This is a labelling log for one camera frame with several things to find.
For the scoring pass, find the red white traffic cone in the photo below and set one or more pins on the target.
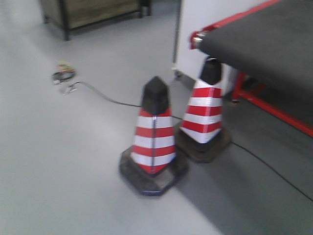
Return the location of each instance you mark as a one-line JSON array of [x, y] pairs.
[[153, 164]]

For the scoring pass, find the wooden cabinet black frame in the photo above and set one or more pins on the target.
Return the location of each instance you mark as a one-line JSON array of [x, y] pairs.
[[71, 15]]

